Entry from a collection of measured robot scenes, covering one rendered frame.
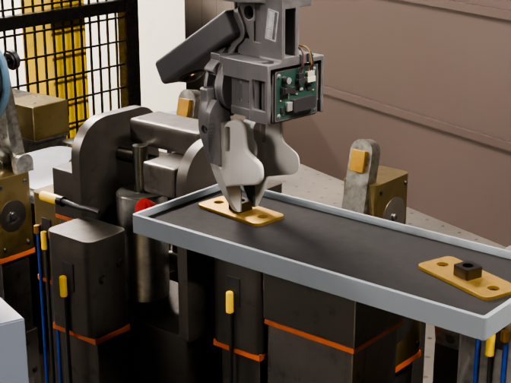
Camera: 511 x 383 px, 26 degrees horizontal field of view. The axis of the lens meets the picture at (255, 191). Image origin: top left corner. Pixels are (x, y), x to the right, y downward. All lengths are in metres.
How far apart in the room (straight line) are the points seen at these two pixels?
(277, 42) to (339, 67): 3.69
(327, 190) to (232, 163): 1.62
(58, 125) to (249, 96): 1.01
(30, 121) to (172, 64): 0.91
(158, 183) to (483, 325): 0.50
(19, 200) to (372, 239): 0.72
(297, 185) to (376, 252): 1.69
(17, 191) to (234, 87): 0.65
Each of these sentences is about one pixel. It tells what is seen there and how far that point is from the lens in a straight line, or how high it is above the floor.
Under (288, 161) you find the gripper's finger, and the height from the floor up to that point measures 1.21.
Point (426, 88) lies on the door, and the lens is 4.23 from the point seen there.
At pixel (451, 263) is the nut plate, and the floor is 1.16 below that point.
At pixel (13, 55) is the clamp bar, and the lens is 1.57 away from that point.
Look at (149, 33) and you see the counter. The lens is 5.19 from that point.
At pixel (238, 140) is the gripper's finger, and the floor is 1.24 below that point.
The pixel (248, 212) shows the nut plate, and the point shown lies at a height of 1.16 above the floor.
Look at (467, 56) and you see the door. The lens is 4.06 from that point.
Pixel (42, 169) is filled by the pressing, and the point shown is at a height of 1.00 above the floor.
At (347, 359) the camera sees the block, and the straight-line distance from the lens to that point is 0.96.
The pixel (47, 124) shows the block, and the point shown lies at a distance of 1.95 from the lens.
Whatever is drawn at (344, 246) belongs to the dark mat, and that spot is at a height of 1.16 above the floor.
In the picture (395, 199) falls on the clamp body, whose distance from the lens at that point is 1.57.
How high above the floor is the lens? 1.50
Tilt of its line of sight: 18 degrees down
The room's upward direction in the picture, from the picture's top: straight up
